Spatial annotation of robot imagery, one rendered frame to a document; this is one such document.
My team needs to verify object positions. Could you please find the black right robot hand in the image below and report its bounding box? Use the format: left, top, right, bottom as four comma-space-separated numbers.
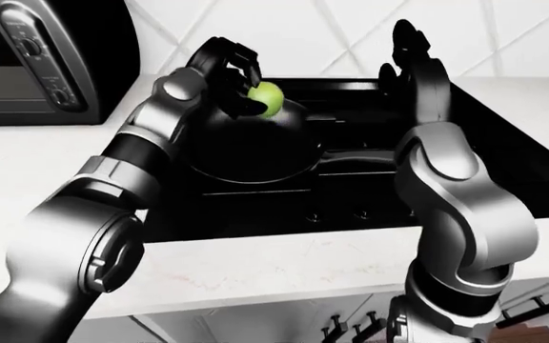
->
377, 18, 452, 126

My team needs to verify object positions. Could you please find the black frying pan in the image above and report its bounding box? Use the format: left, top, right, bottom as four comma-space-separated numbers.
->
182, 95, 397, 184

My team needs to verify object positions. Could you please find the black cooktop stove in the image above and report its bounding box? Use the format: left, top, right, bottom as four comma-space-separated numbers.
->
100, 77, 549, 245

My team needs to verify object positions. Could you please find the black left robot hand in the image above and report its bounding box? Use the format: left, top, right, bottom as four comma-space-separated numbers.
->
186, 34, 263, 120

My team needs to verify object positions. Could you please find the green apple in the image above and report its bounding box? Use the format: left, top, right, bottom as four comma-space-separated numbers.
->
247, 80, 285, 119

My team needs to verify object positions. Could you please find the silver black toaster oven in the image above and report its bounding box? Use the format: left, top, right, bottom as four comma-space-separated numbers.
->
0, 0, 141, 127

